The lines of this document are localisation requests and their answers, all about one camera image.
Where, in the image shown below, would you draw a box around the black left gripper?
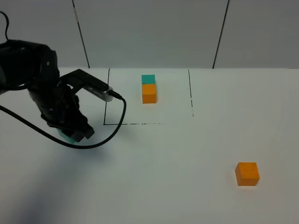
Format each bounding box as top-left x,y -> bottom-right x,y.
28,83 -> 94,142

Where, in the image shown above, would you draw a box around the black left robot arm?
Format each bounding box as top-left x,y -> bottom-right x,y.
0,40 -> 94,142

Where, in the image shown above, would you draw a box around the template orange cube block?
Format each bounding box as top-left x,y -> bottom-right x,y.
142,84 -> 157,104

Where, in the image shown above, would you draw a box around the template teal cube block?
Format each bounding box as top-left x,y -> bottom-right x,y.
142,75 -> 156,84

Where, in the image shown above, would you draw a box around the black left camera cable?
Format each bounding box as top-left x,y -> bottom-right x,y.
0,90 -> 127,149

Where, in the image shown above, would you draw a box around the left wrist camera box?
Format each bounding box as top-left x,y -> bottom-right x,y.
60,69 -> 113,102

